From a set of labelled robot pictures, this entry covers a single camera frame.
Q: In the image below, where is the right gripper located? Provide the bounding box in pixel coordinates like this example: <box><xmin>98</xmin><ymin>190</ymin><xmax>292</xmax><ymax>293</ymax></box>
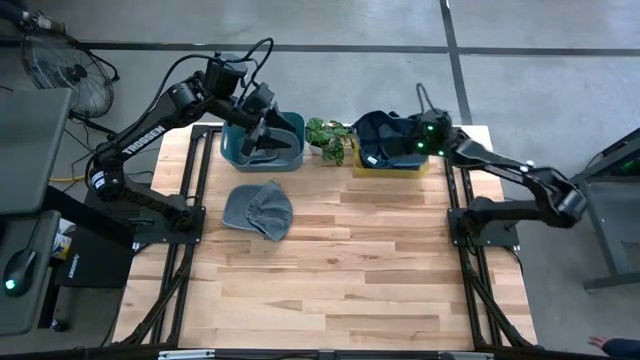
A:
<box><xmin>398</xmin><ymin>110</ymin><xmax>454</xmax><ymax>159</ymax></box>

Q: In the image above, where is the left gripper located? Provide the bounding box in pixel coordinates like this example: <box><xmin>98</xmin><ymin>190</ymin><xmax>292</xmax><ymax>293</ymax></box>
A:
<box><xmin>238</xmin><ymin>102</ymin><xmax>298</xmax><ymax>156</ymax></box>

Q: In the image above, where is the navy cap white label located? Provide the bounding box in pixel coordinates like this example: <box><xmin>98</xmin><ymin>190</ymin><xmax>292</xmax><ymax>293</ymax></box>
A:
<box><xmin>351</xmin><ymin>110</ymin><xmax>426</xmax><ymax>169</ymax></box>

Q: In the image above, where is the dark blue cap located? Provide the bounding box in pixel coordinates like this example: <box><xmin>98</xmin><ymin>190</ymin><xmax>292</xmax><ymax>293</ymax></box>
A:
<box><xmin>374</xmin><ymin>152</ymin><xmax>429</xmax><ymax>170</ymax></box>

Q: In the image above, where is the grey cap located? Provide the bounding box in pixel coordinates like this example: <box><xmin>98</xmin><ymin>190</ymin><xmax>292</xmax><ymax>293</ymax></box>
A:
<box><xmin>221</xmin><ymin>180</ymin><xmax>295</xmax><ymax>242</ymax></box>

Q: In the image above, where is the person's forearm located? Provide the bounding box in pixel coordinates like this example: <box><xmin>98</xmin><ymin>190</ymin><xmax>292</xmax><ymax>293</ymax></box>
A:
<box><xmin>602</xmin><ymin>337</ymin><xmax>640</xmax><ymax>358</ymax></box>

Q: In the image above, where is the yellow plastic bin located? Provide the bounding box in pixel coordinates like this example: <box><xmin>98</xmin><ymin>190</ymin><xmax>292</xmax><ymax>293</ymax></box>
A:
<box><xmin>352</xmin><ymin>139</ymin><xmax>431</xmax><ymax>180</ymax></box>

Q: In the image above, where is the teal plastic bin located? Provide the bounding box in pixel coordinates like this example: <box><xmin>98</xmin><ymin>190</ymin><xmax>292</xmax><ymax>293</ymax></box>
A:
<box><xmin>219</xmin><ymin>110</ymin><xmax>306</xmax><ymax>174</ymax></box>

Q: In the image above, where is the green potted plant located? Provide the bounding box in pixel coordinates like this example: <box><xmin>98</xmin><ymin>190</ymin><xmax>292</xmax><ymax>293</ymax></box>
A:
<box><xmin>304</xmin><ymin>117</ymin><xmax>354</xmax><ymax>167</ymax></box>

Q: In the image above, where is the black floor fan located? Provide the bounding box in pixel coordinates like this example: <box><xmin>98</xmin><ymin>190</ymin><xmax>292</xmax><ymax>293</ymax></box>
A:
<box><xmin>20</xmin><ymin>33</ymin><xmax>121</xmax><ymax>137</ymax></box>

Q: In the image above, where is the black controller box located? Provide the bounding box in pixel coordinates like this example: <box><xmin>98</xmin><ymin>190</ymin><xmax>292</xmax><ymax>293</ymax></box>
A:
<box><xmin>53</xmin><ymin>179</ymin><xmax>151</xmax><ymax>290</ymax></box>

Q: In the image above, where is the grey metal cart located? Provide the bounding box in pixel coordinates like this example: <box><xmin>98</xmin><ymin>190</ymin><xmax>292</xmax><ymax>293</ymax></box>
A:
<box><xmin>581</xmin><ymin>127</ymin><xmax>640</xmax><ymax>291</ymax></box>

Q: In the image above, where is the white labelled container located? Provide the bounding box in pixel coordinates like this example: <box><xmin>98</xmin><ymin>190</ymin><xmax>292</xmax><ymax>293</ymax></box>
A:
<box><xmin>51</xmin><ymin>218</ymin><xmax>76</xmax><ymax>261</ymax></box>

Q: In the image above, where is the black computer mouse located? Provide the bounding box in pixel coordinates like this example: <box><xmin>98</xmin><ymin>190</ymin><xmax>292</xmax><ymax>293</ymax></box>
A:
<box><xmin>2</xmin><ymin>248</ymin><xmax>39</xmax><ymax>299</ymax></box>

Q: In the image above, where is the grey rounded desk top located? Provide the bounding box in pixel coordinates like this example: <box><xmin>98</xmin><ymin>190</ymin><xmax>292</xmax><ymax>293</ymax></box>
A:
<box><xmin>0</xmin><ymin>209</ymin><xmax>62</xmax><ymax>337</ymax></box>

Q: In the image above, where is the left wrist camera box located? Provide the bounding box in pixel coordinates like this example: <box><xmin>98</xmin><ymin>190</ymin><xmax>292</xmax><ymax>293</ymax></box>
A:
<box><xmin>242</xmin><ymin>82</ymin><xmax>276</xmax><ymax>115</ymax></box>

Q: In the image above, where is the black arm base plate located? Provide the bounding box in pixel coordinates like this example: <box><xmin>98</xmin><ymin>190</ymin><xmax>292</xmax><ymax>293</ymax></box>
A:
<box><xmin>447</xmin><ymin>205</ymin><xmax>521</xmax><ymax>249</ymax></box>
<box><xmin>132</xmin><ymin>204</ymin><xmax>207</xmax><ymax>246</ymax></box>

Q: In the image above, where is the silver frame bracket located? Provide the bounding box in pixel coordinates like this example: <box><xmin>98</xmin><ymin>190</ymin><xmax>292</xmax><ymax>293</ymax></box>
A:
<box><xmin>438</xmin><ymin>351</ymin><xmax>495</xmax><ymax>360</ymax></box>
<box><xmin>158</xmin><ymin>349</ymin><xmax>217</xmax><ymax>360</ymax></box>

